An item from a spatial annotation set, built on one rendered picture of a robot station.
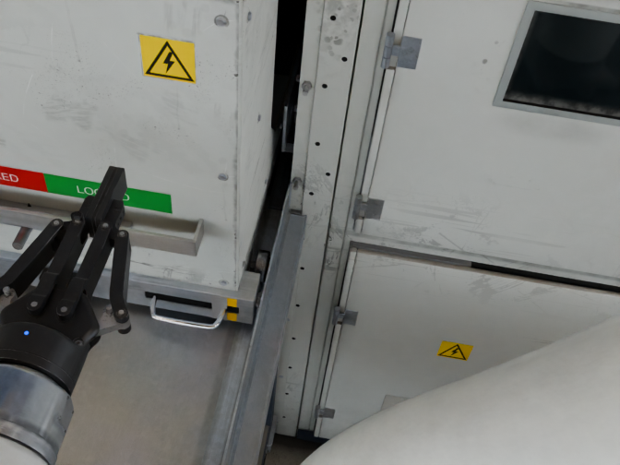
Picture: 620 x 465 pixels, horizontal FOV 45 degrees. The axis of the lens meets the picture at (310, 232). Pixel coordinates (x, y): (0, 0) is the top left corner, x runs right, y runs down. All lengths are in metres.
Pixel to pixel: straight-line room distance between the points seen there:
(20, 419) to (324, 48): 0.64
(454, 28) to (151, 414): 0.63
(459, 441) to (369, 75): 0.77
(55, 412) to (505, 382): 0.38
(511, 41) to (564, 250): 0.41
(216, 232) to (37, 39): 0.32
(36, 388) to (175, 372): 0.49
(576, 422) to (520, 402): 0.02
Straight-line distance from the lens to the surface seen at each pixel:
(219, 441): 1.02
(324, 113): 1.09
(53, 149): 0.93
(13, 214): 0.99
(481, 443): 0.31
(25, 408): 0.59
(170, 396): 1.05
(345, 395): 1.69
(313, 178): 1.18
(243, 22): 0.74
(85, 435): 1.04
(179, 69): 0.79
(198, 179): 0.89
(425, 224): 1.20
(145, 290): 1.08
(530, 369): 0.32
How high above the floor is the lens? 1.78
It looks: 50 degrees down
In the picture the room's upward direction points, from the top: 7 degrees clockwise
